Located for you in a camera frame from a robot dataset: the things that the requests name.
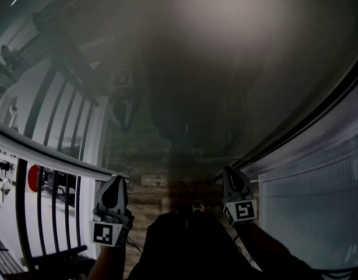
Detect dark slatted bench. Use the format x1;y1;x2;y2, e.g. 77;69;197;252
0;228;26;278

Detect white window blind panel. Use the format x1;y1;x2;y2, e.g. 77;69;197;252
258;129;358;272

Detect person's black trousers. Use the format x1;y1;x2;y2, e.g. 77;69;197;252
127;210;263;280

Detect person's right forearm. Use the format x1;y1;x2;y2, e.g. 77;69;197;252
234;222;324;280

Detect black metal railing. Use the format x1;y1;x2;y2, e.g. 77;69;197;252
15;157;90;274

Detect red round object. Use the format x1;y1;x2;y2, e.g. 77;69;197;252
27;164;40;193

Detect glass door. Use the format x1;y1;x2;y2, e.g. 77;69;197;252
101;0;358;183

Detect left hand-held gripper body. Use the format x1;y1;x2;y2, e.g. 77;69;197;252
90;175;135;247

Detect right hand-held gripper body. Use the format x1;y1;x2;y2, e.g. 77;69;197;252
221;165;258;228

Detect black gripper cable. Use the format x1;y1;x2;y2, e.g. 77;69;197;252
125;235;144;256

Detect person's left forearm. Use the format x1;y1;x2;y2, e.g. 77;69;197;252
86;243;127;280

